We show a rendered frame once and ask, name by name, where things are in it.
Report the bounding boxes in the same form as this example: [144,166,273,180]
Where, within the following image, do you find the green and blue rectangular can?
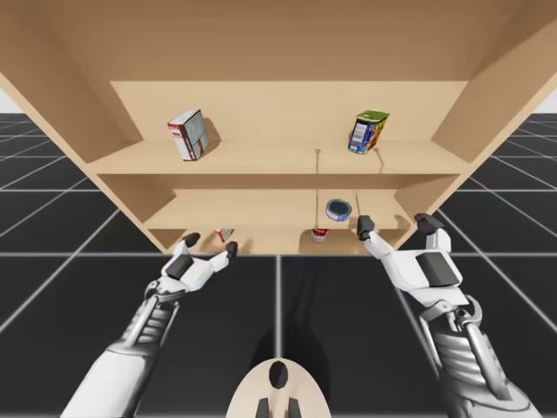
[346,109,391,154]

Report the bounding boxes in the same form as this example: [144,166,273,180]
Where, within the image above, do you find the tall red and white carton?
[167,108,211,162]

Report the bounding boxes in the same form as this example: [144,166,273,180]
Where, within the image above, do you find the pale wooden shelf unit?
[0,0,557,256]

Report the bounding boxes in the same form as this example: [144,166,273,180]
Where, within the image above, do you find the tan robot part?
[225,355,332,418]

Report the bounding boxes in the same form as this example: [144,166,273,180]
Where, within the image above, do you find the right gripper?
[356,212,464,302]

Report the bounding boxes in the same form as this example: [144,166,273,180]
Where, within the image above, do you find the blue flat can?
[325,198,352,222]

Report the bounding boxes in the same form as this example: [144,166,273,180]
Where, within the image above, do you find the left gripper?
[160,233,239,293]

